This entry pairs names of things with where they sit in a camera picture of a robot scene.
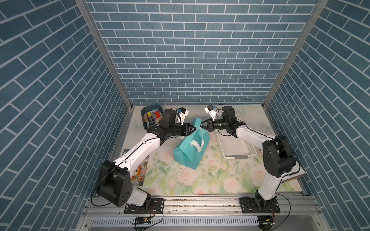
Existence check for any white perforated plastic basket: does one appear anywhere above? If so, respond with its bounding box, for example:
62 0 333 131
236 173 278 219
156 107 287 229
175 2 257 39
216 130 257 160

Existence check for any teal insulated delivery bag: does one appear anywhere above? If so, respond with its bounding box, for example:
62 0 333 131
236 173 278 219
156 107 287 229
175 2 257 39
173 117 210 170

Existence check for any dark teal storage bin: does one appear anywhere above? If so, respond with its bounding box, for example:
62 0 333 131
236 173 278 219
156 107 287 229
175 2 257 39
141 105 163 130

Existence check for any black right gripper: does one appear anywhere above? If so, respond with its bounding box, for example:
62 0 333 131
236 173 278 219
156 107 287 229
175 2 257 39
198 119 227 133

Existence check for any small green circuit board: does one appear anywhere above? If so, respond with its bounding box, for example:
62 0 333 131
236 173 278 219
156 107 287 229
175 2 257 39
133 217 151 226

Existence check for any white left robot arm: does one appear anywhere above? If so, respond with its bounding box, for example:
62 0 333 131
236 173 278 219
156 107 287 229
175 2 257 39
95 107 196 208

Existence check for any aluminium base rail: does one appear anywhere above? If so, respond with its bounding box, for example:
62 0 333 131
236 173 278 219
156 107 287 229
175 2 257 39
82 193 322 217

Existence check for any colourful illustrated children's book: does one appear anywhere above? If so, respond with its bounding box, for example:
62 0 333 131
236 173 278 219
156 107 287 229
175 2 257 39
131 156 149 187

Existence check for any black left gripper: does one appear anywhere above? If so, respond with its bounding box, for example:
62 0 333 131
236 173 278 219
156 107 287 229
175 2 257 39
167 123 197 136

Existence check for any floral table mat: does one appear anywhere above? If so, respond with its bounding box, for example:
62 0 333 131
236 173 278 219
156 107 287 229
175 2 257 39
121 105 275 196

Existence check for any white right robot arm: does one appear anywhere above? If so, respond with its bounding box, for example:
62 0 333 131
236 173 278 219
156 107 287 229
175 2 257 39
200 105 299 210

